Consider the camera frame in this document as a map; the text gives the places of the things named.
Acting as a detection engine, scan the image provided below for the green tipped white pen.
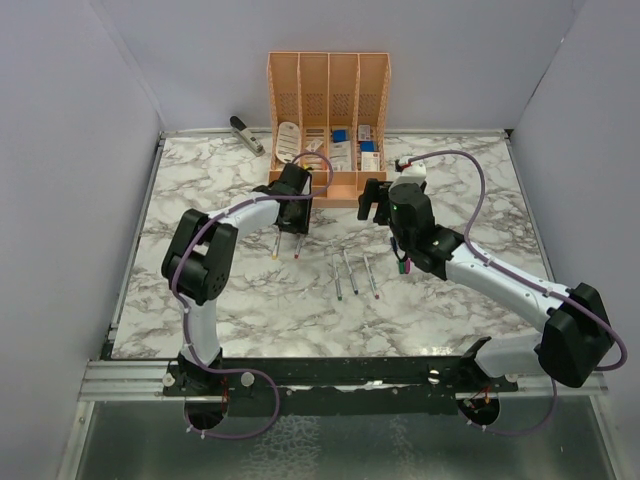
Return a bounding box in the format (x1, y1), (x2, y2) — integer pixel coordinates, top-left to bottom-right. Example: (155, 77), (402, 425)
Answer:
(331, 254), (343, 301)

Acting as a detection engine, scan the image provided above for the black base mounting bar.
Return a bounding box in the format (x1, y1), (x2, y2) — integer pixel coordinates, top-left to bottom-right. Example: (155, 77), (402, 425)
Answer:
(162, 353), (517, 417)

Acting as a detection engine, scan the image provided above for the grey black stapler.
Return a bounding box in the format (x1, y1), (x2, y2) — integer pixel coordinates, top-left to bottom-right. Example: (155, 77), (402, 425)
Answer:
(229, 116), (264, 157)

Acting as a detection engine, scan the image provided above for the white red labelled box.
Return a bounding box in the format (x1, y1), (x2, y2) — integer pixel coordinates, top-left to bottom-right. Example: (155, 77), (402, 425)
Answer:
(361, 151), (381, 172)

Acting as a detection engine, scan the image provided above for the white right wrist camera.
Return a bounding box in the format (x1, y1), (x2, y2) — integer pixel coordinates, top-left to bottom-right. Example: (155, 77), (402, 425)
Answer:
(392, 157), (426, 191)

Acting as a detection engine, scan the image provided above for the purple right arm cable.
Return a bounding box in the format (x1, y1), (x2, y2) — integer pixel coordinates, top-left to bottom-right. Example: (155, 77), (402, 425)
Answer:
(399, 149), (630, 438)

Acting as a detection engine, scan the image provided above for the peach plastic desk organizer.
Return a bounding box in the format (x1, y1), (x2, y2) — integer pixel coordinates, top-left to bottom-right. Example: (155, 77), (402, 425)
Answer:
(267, 51), (391, 208)

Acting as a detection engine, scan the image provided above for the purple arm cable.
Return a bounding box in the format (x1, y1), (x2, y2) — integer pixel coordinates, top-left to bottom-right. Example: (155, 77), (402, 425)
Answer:
(399, 149), (630, 438)
(169, 151), (335, 441)

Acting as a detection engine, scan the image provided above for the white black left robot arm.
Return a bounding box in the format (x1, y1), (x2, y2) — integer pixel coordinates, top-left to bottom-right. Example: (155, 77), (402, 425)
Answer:
(161, 164), (312, 395)

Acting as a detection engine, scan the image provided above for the blue tipped white pen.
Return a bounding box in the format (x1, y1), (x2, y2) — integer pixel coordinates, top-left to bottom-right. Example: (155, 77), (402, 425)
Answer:
(342, 249), (359, 295)

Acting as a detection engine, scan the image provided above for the red white pen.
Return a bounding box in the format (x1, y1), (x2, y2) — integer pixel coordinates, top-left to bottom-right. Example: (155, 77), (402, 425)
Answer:
(294, 234), (305, 260)

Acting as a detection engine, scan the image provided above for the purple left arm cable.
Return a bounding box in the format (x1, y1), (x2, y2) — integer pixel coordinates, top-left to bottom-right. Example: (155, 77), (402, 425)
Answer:
(169, 151), (335, 441)

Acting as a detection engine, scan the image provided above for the pink tipped white pen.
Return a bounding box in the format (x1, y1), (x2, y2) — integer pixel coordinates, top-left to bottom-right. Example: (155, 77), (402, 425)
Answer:
(363, 254), (380, 300)

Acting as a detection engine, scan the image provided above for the blue small box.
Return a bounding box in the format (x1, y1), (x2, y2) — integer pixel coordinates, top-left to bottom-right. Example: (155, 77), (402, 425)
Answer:
(331, 128), (349, 143)

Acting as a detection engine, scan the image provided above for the white oval label card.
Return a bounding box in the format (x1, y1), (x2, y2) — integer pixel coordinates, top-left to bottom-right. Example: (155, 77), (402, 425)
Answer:
(273, 121), (302, 164)

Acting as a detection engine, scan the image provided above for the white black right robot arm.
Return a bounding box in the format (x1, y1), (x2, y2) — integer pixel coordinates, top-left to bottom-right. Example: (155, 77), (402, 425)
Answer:
(358, 179), (614, 391)

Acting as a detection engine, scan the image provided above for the yellow white pen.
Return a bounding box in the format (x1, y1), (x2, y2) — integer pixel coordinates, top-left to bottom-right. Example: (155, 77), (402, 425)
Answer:
(271, 234), (281, 260)

